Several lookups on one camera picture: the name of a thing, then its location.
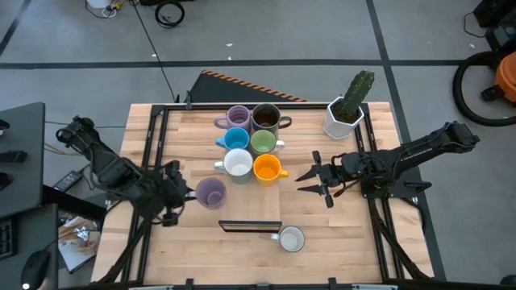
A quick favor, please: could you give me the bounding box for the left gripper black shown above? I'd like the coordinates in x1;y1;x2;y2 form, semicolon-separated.
159;159;198;227

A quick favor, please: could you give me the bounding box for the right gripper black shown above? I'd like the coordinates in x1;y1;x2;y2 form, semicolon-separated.
294;150;360;209

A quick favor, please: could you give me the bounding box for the purple and white mug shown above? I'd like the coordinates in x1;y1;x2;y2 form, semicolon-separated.
195;176;228;211

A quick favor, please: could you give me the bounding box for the orange mug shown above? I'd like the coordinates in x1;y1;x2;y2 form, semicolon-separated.
252;153;290;187

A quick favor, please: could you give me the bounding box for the plain white mug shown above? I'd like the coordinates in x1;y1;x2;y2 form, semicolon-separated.
213;148;254;185

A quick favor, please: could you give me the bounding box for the dark green brown mug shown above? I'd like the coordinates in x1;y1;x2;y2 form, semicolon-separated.
251;103;293;136

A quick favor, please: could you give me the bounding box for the light purple ribbed mug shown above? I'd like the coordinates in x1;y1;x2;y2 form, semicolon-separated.
213;105;253;132

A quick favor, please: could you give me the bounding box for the white hexagonal plant pot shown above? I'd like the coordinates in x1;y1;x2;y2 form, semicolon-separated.
323;95;366;141

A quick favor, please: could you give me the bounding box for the wooden tray board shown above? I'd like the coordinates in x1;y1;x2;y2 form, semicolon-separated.
218;112;283;234

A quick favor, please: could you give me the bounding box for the blue white floral mug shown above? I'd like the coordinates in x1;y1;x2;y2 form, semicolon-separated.
270;226;306;254

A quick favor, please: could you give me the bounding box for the green cactus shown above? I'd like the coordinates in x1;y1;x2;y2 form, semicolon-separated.
337;69;376;120

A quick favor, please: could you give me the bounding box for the black mat with striped edge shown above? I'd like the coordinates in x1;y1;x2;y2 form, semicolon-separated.
189;68;308;104

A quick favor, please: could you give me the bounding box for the crumpled silver foil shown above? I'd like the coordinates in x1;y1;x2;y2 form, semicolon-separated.
73;225;93;243

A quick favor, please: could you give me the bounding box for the black power adapter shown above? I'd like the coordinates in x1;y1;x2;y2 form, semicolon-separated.
52;171;84;193

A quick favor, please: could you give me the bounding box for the white paper notebook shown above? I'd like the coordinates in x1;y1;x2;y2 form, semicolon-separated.
58;216;102;275

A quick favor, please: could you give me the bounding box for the dark grey desk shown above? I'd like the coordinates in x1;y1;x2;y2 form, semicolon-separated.
0;203;60;290

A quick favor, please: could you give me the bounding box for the black desk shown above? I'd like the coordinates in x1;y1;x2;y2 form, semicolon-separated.
0;101;46;221

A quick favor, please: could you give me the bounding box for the black computer mouse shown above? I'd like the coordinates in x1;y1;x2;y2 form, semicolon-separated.
20;249;52;290

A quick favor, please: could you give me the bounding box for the black keyboard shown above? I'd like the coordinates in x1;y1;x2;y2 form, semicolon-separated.
0;217;18;261

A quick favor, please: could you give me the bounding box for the orange vacuum cleaner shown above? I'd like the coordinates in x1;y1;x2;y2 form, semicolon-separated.
493;51;516;102

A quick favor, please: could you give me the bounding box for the black equipment case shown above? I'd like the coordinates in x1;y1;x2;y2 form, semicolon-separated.
473;0;516;52

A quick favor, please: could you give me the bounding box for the black metal table frame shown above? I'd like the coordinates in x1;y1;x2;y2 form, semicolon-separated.
94;102;435;290

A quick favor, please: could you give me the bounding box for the long black floor cable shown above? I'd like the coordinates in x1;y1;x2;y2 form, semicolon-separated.
129;0;181;104

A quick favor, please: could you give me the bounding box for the black vacuum hose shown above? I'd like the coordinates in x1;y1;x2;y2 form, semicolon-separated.
451;50;516;128

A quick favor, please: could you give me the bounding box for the coiled black cable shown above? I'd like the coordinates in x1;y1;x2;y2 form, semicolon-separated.
154;1;186;29

